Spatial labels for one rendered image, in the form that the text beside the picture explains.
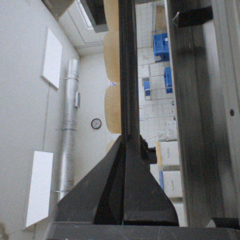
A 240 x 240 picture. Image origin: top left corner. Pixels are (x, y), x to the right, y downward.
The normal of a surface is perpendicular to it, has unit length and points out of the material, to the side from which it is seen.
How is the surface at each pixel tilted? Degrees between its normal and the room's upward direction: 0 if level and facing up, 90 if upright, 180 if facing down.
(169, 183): 91
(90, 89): 90
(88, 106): 90
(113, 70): 89
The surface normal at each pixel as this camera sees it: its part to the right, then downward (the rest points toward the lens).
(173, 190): -0.13, -0.25
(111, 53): -0.13, 0.21
